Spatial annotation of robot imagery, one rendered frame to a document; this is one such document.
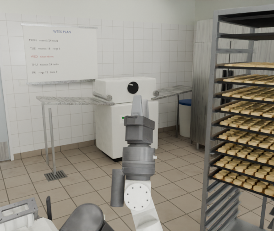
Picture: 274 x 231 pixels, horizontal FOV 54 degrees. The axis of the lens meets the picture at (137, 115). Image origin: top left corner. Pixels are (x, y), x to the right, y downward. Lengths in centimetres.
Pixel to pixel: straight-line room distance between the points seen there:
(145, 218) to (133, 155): 18
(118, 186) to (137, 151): 10
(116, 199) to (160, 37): 460
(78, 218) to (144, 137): 31
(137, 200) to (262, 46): 308
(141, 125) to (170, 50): 467
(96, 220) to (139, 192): 21
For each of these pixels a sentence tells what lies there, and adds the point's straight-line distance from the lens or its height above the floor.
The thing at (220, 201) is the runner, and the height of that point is 50.
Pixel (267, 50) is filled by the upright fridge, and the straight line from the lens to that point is 352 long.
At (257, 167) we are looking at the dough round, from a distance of 188.
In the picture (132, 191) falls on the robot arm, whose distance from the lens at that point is 66.
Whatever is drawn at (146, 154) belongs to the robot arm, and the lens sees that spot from 68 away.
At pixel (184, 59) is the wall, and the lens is 555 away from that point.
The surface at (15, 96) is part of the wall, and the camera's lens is 425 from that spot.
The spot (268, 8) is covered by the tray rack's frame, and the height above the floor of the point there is 180.
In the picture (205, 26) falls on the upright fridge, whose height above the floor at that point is 195.
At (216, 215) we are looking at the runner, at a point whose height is 41.
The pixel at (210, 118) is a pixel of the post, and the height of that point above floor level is 118.
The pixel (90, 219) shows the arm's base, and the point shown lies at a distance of 83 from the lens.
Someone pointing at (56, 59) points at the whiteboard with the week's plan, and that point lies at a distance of 431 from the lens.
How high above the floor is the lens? 158
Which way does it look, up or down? 13 degrees down
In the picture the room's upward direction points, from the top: straight up
